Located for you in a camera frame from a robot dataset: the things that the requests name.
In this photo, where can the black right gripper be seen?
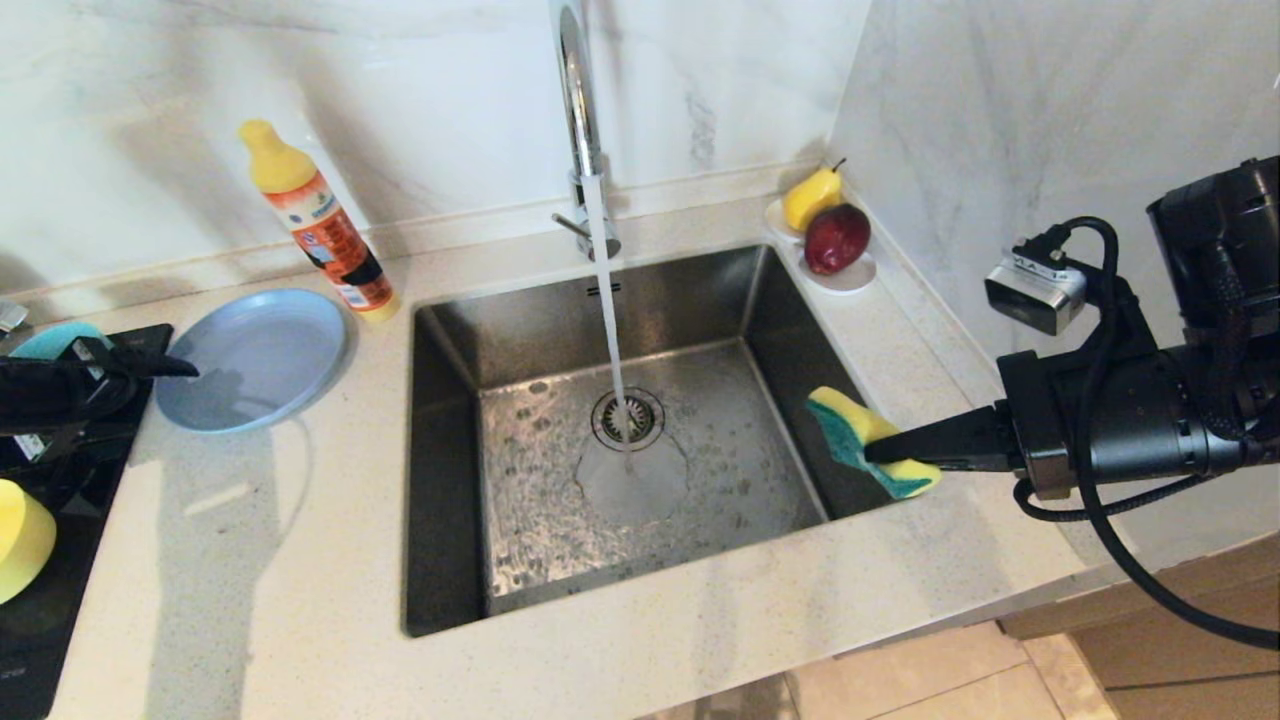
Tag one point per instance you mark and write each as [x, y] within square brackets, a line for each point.
[1120, 420]

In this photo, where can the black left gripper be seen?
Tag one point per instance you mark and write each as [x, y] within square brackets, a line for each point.
[40, 395]

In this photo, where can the light blue bowl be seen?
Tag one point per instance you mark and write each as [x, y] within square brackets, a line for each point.
[55, 340]

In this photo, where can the yellow sponge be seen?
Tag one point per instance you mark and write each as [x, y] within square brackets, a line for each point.
[850, 420]

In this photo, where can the blue-grey plate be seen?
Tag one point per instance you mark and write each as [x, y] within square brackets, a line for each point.
[260, 360]

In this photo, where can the pale yellow bowl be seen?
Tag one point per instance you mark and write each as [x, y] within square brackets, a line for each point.
[25, 540]

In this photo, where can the orange dish soap bottle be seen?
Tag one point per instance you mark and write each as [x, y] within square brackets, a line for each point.
[328, 242]

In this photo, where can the chrome faucet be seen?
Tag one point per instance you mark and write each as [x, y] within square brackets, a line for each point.
[578, 100]

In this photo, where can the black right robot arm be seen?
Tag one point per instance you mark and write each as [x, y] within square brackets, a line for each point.
[1225, 250]

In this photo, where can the metal sink drain strainer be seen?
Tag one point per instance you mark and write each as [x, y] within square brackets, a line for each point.
[645, 415]

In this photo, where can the stainless steel sink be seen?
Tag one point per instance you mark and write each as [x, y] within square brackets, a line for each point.
[520, 320]

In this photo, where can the black induction cooktop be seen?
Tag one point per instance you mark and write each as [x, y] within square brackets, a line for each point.
[60, 600]

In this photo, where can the dark red apple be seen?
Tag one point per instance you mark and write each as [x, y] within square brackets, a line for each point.
[835, 238]

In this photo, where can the wooden cabinet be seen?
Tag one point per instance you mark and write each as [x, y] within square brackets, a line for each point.
[1150, 670]

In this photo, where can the yellow pear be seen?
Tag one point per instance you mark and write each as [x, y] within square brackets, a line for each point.
[808, 200]

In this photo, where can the running water stream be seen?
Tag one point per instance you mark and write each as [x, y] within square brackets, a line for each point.
[610, 330]

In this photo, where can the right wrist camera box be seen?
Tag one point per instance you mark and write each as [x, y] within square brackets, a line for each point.
[1035, 290]

